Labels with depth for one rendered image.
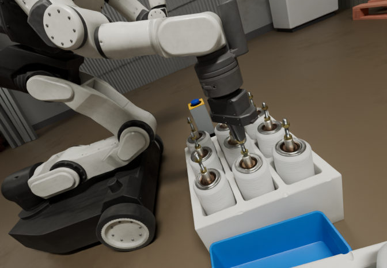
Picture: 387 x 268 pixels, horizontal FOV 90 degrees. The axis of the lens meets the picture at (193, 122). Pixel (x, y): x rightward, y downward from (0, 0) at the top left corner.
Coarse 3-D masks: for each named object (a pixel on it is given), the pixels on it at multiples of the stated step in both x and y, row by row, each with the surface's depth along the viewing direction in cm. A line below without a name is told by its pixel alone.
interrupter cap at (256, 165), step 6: (240, 156) 55; (252, 156) 54; (258, 156) 53; (240, 162) 54; (252, 162) 52; (258, 162) 51; (240, 168) 51; (246, 168) 51; (252, 168) 50; (258, 168) 49
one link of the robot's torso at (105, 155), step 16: (128, 128) 72; (96, 144) 86; (112, 144) 80; (128, 144) 74; (144, 144) 75; (64, 160) 80; (80, 160) 81; (96, 160) 81; (112, 160) 79; (128, 160) 78; (80, 176) 82
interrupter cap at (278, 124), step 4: (272, 120) 64; (276, 120) 63; (260, 124) 65; (264, 124) 64; (272, 124) 63; (276, 124) 62; (280, 124) 61; (260, 128) 63; (264, 128) 63; (272, 128) 61; (276, 128) 60; (280, 128) 59; (260, 132) 61; (264, 132) 61; (268, 132) 60; (272, 132) 59; (276, 132) 59
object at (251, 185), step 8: (264, 160) 51; (232, 168) 54; (264, 168) 49; (240, 176) 50; (248, 176) 49; (256, 176) 48; (264, 176) 49; (240, 184) 52; (248, 184) 50; (256, 184) 50; (264, 184) 50; (272, 184) 53; (248, 192) 52; (256, 192) 51; (264, 192) 51; (248, 200) 54
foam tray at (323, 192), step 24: (216, 144) 78; (192, 192) 61; (240, 192) 63; (288, 192) 49; (312, 192) 49; (336, 192) 50; (216, 216) 51; (240, 216) 50; (264, 216) 51; (288, 216) 52; (336, 216) 54; (216, 240) 53
